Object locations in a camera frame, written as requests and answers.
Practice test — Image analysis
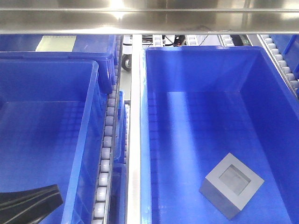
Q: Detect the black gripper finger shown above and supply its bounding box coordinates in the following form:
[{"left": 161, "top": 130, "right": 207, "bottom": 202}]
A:
[
  {"left": 0, "top": 195, "right": 63, "bottom": 224},
  {"left": 0, "top": 184, "right": 61, "bottom": 205}
]

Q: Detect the gray square foam base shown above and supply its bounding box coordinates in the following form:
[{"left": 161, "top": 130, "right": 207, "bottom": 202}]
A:
[{"left": 199, "top": 153, "right": 264, "bottom": 220}]

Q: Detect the blue bin left front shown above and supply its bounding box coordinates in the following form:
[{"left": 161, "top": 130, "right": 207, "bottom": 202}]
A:
[{"left": 0, "top": 59, "right": 107, "bottom": 224}]

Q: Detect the blue bin with label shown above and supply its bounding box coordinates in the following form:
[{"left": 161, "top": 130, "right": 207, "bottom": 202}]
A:
[{"left": 0, "top": 34, "right": 118, "bottom": 94}]

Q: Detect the large blue target bin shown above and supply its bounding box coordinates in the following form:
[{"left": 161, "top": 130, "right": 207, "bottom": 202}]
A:
[{"left": 141, "top": 46, "right": 299, "bottom": 224}]

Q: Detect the white roller track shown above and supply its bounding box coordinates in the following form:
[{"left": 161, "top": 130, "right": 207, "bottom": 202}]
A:
[{"left": 92, "top": 35, "right": 123, "bottom": 224}]

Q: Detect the white vertical divider bar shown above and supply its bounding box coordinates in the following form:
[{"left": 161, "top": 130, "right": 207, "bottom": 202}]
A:
[{"left": 126, "top": 35, "right": 142, "bottom": 224}]

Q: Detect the steel shelf crossbeam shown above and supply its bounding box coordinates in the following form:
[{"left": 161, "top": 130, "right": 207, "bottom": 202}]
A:
[{"left": 0, "top": 0, "right": 299, "bottom": 35}]

